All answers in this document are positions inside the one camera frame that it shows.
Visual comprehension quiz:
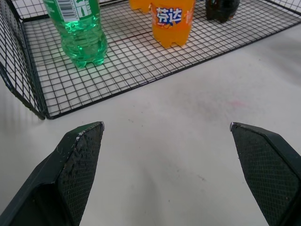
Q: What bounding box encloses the orange Fanta soda bottle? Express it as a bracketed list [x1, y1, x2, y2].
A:
[128, 0, 196, 49]

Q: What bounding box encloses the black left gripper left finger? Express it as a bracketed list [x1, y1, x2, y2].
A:
[0, 121, 105, 226]

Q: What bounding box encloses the dark cola bottle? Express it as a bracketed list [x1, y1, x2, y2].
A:
[205, 0, 241, 24]

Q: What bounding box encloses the green soda bottle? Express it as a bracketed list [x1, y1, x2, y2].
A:
[42, 0, 108, 69]

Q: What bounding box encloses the black wire mesh rack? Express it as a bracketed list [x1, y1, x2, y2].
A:
[0, 0, 301, 120]

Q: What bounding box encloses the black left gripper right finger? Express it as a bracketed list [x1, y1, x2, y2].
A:
[230, 121, 301, 226]

